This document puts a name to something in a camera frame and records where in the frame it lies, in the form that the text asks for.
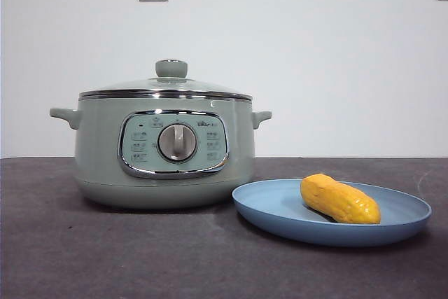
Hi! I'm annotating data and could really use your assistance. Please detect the glass lid with green knob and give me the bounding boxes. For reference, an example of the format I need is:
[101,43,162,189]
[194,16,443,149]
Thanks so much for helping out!
[78,59,253,101]

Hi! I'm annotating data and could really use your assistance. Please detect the yellow corn cob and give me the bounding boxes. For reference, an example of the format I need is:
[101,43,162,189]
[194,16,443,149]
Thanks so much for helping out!
[300,173,382,225]

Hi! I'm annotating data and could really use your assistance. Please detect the blue round plate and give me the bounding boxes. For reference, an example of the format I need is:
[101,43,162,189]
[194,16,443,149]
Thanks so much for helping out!
[231,179,433,247]

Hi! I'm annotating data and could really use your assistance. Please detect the green electric steamer pot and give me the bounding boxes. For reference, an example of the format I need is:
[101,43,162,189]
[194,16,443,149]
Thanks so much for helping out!
[49,94,272,209]

